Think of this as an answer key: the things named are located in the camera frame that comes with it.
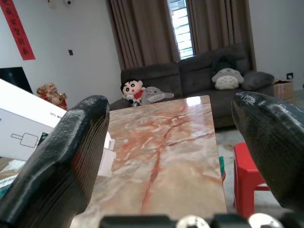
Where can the small white box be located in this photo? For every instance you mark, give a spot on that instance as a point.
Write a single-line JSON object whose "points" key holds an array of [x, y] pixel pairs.
{"points": [[108, 159]]}

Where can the large white printed box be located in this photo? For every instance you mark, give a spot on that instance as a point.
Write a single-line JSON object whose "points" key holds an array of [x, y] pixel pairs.
{"points": [[19, 114]]}

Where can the Shin-chan plush doll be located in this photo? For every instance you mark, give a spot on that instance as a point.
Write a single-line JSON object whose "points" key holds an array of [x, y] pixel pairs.
{"points": [[131, 89]]}

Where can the small grey Totoro plush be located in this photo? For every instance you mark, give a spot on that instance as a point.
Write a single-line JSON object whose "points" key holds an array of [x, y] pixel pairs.
{"points": [[154, 93]]}

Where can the golden Buddha figurine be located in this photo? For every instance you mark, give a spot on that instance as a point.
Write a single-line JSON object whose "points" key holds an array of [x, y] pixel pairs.
{"points": [[51, 93]]}

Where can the white security camera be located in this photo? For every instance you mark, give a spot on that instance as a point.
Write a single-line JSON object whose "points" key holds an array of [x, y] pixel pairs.
{"points": [[68, 2]]}

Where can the black wall socket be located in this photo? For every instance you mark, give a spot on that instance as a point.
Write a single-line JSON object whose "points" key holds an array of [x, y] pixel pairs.
{"points": [[289, 76]]}

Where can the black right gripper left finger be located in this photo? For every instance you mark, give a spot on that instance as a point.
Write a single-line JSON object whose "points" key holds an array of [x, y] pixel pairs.
{"points": [[52, 171]]}

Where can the orange marble folding table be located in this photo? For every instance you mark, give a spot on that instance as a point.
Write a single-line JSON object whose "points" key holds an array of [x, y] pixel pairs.
{"points": [[166, 154]]}

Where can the black wall switch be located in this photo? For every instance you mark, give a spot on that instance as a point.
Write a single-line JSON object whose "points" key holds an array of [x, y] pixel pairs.
{"points": [[70, 52]]}

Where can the dark grey recliner sofa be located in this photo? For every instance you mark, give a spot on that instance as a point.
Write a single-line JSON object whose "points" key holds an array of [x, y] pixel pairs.
{"points": [[194, 71]]}

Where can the brown curtain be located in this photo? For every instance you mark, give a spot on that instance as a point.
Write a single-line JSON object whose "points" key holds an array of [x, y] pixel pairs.
{"points": [[218, 23], [142, 31]]}

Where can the black television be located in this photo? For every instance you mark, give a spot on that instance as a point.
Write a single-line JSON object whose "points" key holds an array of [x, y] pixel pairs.
{"points": [[12, 76]]}

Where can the red plastic stool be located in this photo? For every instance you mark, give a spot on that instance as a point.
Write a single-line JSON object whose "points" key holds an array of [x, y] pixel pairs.
{"points": [[244, 164]]}

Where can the brown cardboard box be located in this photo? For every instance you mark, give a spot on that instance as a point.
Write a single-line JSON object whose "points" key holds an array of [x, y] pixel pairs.
{"points": [[283, 91]]}

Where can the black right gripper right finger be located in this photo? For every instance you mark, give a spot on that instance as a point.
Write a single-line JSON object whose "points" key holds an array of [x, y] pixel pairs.
{"points": [[278, 147]]}

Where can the red paper wall banner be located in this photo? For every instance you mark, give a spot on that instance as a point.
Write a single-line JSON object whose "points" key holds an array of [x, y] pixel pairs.
{"points": [[17, 31]]}

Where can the grey pillow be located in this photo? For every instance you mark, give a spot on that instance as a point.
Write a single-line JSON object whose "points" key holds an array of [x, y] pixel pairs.
{"points": [[257, 79]]}

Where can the round Totoro plush cushion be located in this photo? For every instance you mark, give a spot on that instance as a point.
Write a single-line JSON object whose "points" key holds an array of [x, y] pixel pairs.
{"points": [[226, 79]]}

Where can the louvred window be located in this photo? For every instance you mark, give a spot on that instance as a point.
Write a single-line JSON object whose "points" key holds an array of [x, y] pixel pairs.
{"points": [[183, 31]]}

